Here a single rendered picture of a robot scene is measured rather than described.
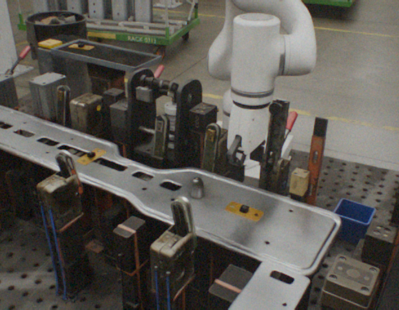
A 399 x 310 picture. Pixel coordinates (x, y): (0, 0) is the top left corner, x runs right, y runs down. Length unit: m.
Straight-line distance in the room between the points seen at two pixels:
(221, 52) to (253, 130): 0.57
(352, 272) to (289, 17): 0.48
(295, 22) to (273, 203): 0.42
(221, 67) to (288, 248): 0.69
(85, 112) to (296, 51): 0.76
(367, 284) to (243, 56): 0.45
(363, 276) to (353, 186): 0.94
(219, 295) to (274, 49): 0.46
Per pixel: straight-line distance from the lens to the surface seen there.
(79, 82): 4.13
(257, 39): 0.85
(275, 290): 0.90
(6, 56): 5.07
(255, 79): 0.87
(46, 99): 1.55
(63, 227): 1.17
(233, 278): 0.94
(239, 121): 0.90
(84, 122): 1.45
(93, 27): 5.51
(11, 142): 1.44
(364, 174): 1.87
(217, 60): 1.47
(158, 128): 1.27
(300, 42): 0.88
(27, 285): 1.39
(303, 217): 1.07
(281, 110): 1.07
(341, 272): 0.87
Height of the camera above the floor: 1.64
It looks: 30 degrees down
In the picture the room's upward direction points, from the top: straight up
